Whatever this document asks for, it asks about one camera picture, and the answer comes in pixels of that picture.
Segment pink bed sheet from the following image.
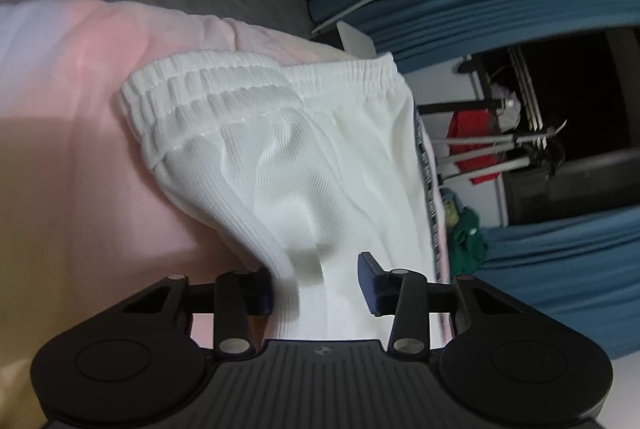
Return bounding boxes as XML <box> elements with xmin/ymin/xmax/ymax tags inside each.
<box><xmin>0</xmin><ymin>0</ymin><xmax>453</xmax><ymax>429</ymax></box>

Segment green cloth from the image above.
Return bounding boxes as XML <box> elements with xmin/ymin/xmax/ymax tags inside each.
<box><xmin>451</xmin><ymin>207</ymin><xmax>489</xmax><ymax>281</ymax></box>

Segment white ribbed pants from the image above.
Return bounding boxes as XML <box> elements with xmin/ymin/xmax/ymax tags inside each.
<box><xmin>119</xmin><ymin>50</ymin><xmax>441</xmax><ymax>342</ymax></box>

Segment white clothes rack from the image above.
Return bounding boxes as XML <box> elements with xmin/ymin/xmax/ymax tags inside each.
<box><xmin>430</xmin><ymin>129</ymin><xmax>568</xmax><ymax>182</ymax></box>

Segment red cloth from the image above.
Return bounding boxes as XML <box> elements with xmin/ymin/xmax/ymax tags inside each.
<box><xmin>446</xmin><ymin>110</ymin><xmax>502</xmax><ymax>184</ymax></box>

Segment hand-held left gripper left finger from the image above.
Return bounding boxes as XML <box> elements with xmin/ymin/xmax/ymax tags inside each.
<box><xmin>121</xmin><ymin>270</ymin><xmax>274</xmax><ymax>356</ymax></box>

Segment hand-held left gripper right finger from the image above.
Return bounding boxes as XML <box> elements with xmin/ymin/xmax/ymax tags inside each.
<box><xmin>357</xmin><ymin>252</ymin><xmax>522</xmax><ymax>355</ymax></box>

